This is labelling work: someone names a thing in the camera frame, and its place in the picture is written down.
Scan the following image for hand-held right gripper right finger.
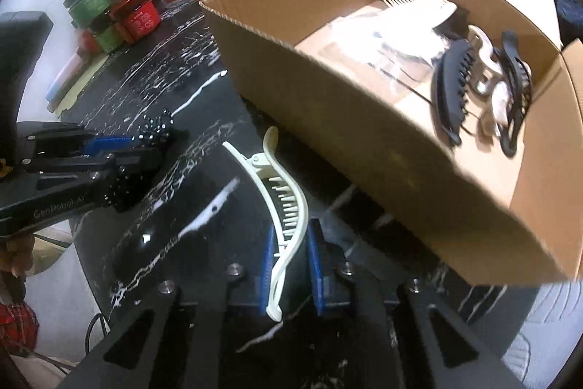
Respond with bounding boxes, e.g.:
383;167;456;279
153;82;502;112
306;220;527;389

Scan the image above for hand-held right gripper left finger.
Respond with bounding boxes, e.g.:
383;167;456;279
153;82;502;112
57;225;278;389

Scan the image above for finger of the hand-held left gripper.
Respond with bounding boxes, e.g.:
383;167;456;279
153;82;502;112
20;121;140;157
27;147;162;198

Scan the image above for black polka dot hair clip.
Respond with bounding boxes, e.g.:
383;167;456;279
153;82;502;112
105;109;176;212

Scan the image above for cream banana hair clip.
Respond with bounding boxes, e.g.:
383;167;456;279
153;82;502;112
222;125;310;322

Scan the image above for brown cardboard box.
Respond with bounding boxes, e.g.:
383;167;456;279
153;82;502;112
188;0;583;286

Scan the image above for wide black banana hair clip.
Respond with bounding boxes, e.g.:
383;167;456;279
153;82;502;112
432;38;472;146

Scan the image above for cream hair comb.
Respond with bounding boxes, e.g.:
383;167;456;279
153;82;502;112
383;0;458;27

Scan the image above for slim black banana hair clip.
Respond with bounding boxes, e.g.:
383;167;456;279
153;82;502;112
494;30;533;157

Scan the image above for person's left hand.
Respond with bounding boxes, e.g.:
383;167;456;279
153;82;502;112
0;232;37;278

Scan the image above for pastel flat packets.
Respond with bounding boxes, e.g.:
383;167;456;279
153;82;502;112
46;52;112;118

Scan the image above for red plaid cloth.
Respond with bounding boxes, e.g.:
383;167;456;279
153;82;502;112
0;302;39;355

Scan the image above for white plastic bag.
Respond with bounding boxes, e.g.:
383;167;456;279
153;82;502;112
319;6;449;98

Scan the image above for grey leaf-embossed cushion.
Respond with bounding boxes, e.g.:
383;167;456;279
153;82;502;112
501;275;583;389

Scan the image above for beige claw hair clip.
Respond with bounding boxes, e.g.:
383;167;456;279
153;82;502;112
465;24;513;135

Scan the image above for black cable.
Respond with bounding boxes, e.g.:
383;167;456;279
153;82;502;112
27;311;110;372

